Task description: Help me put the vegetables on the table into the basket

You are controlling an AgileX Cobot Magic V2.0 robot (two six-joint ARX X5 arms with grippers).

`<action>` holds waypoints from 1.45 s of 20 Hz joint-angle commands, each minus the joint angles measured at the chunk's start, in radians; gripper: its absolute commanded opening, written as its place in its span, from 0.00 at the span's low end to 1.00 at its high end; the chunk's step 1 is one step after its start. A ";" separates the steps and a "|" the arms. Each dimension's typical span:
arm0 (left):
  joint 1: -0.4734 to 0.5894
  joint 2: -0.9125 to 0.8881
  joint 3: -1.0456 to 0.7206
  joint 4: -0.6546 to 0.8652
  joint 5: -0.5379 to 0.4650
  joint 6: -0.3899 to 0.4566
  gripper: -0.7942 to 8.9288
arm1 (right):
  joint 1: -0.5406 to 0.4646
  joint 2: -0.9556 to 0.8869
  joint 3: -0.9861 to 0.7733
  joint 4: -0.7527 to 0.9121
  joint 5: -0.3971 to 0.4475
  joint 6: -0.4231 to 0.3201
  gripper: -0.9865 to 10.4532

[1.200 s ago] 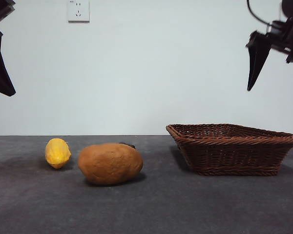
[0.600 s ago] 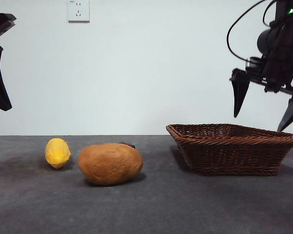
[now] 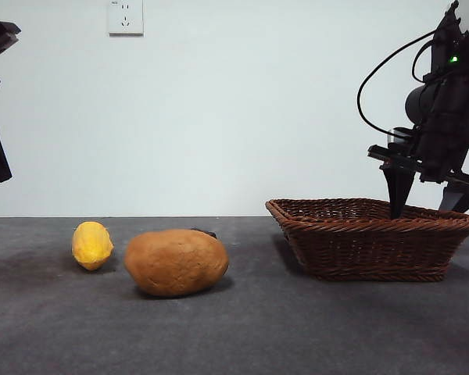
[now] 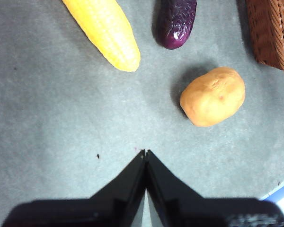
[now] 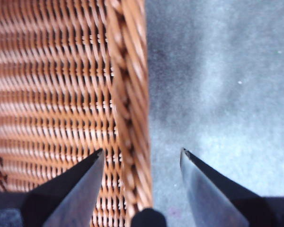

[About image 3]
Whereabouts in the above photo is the brown wicker basket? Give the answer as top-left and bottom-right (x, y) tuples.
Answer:
(264, 198), (469, 283)

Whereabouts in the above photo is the short black cable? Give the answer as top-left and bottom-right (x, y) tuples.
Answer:
(411, 38), (435, 84)

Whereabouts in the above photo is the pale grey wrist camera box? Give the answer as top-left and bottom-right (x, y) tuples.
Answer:
(386, 127), (420, 152)

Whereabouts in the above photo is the long black looped cable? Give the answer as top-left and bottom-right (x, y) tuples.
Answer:
(356, 30), (435, 137)

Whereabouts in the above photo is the brown potato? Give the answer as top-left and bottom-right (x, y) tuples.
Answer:
(124, 229), (230, 298)

